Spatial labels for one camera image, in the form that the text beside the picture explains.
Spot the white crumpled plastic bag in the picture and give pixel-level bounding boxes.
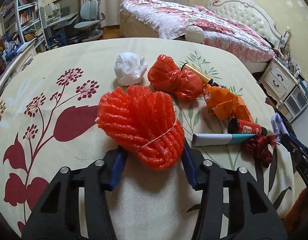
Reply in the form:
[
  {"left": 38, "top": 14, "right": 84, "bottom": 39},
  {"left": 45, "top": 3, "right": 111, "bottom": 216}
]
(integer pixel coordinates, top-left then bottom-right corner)
[{"left": 114, "top": 52, "right": 147, "bottom": 86}]

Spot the yellow bottle black cap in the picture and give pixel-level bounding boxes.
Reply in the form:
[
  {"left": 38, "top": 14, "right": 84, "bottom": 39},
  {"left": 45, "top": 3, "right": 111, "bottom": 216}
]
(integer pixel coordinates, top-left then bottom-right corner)
[{"left": 181, "top": 63, "right": 219, "bottom": 87}]

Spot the white nightstand with drawers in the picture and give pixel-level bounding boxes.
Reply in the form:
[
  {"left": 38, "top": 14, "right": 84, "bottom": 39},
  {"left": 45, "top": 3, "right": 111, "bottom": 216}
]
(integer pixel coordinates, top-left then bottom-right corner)
[{"left": 258, "top": 57, "right": 298, "bottom": 107}]

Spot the plastic drawer unit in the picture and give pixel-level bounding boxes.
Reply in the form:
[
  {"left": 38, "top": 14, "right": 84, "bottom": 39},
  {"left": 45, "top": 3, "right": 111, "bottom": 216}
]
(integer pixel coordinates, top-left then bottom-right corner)
[{"left": 278, "top": 86, "right": 308, "bottom": 122}]

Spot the white teal tube box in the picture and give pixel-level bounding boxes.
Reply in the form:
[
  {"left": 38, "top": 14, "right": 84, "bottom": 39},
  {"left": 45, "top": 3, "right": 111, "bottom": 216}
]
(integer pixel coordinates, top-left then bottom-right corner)
[{"left": 192, "top": 133, "right": 257, "bottom": 146}]

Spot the light blue cloth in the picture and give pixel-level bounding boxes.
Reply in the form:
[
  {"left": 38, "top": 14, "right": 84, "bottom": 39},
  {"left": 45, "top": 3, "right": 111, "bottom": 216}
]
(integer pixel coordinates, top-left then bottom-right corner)
[{"left": 271, "top": 113, "right": 289, "bottom": 143}]

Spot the white bookshelf with books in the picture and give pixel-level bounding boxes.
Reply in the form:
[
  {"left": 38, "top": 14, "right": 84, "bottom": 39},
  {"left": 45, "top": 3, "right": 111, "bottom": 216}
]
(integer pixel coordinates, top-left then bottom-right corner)
[{"left": 0, "top": 0, "right": 47, "bottom": 53}]

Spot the grey-blue desk chair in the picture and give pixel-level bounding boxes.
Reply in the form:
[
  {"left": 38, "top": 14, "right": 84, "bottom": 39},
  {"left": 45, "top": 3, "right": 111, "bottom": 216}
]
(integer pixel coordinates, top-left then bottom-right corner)
[{"left": 68, "top": 0, "right": 106, "bottom": 43}]

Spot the grey study desk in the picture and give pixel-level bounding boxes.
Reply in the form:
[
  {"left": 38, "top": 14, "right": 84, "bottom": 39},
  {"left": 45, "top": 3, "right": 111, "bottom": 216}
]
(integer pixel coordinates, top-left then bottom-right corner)
[{"left": 46, "top": 12, "right": 79, "bottom": 30}]

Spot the red-orange knotted plastic bag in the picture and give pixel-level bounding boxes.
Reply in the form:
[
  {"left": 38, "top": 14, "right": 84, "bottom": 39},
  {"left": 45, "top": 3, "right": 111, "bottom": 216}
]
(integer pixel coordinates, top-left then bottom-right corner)
[{"left": 147, "top": 54, "right": 205, "bottom": 101}]

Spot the white tufted headboard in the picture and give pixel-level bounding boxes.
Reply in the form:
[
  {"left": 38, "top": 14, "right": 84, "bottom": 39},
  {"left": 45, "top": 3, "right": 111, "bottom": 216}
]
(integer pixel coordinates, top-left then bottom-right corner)
[{"left": 208, "top": 0, "right": 291, "bottom": 49}]

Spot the red bottle black cap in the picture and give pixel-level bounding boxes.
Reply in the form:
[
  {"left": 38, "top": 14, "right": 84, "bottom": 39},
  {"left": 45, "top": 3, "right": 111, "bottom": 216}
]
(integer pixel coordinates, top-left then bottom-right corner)
[{"left": 227, "top": 118, "right": 268, "bottom": 136}]

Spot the orange foam net bundle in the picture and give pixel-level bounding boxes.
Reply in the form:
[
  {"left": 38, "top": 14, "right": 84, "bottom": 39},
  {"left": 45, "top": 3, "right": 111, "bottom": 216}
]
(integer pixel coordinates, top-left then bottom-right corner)
[{"left": 97, "top": 85, "right": 185, "bottom": 171}]

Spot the pink floral quilt bed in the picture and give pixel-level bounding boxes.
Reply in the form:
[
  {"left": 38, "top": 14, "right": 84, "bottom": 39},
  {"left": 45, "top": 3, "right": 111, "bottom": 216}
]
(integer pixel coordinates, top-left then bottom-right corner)
[{"left": 120, "top": 0, "right": 275, "bottom": 63}]

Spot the floral sheet on near bed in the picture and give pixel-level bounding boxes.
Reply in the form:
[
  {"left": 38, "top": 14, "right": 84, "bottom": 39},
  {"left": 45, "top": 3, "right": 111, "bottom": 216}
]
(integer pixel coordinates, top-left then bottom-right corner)
[{"left": 0, "top": 38, "right": 295, "bottom": 239}]

